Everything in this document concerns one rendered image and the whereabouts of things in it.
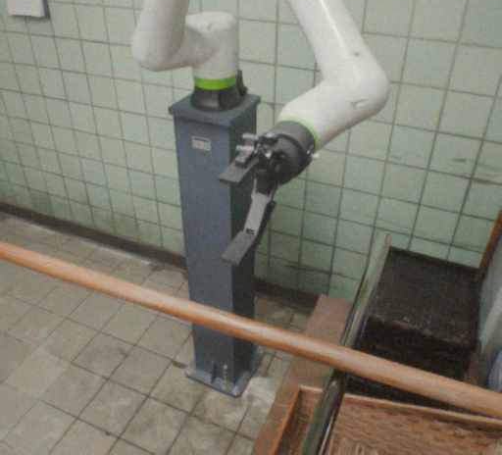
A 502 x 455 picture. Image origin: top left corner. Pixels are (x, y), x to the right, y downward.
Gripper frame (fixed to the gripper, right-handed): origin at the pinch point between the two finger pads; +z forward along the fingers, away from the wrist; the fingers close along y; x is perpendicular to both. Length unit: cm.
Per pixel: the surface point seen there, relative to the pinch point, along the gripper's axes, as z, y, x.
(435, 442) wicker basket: -19, 63, -40
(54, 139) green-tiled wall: -118, 70, 158
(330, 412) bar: 13.3, 15.8, -19.6
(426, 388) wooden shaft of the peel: 7.3, 13.1, -30.1
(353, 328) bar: -1.6, 15.7, -19.1
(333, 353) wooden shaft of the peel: 6.8, 12.6, -17.8
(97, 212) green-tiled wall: -118, 111, 138
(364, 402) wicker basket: -19, 57, -23
